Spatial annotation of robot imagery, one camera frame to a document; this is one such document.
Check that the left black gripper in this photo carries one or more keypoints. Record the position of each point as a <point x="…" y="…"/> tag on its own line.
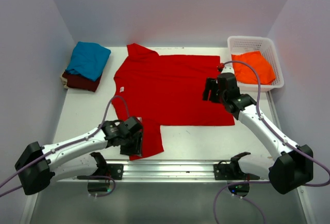
<point x="136" y="148"/>

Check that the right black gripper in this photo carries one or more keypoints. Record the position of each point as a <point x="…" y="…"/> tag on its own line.
<point x="211" y="84"/>

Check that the red t shirt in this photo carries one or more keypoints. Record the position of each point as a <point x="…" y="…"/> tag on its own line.
<point x="166" y="90"/>

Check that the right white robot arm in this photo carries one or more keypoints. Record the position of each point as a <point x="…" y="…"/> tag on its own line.
<point x="290" y="165"/>

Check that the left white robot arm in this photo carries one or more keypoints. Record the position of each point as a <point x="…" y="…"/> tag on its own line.
<point x="39" y="166"/>

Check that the orange t shirt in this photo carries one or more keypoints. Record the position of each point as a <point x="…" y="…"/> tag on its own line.
<point x="254" y="59"/>

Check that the white plastic basket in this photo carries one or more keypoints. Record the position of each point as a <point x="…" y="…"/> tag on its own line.
<point x="238" y="45"/>

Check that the folded maroon t shirt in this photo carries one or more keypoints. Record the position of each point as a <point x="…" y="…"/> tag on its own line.
<point x="82" y="83"/>

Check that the folded beige t shirt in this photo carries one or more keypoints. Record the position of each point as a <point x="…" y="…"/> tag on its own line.
<point x="64" y="80"/>

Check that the folded blue t shirt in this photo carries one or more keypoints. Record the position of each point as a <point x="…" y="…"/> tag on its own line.
<point x="88" y="60"/>

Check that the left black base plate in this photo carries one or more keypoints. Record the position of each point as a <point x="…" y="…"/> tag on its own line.
<point x="114" y="171"/>

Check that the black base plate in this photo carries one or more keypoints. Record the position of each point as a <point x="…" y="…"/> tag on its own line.
<point x="114" y="171"/>
<point x="225" y="172"/>

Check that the aluminium rail frame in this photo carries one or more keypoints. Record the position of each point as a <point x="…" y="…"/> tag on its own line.
<point x="181" y="169"/>

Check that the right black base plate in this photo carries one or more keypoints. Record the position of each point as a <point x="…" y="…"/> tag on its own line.
<point x="225" y="172"/>

